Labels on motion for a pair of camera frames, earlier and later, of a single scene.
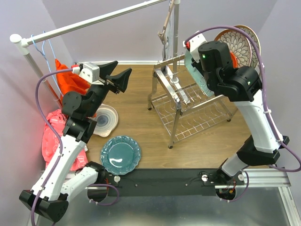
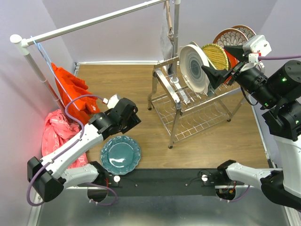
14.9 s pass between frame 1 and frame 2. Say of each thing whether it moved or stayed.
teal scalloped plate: stayed
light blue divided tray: moved
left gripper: moved
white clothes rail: stayed
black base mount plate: stayed
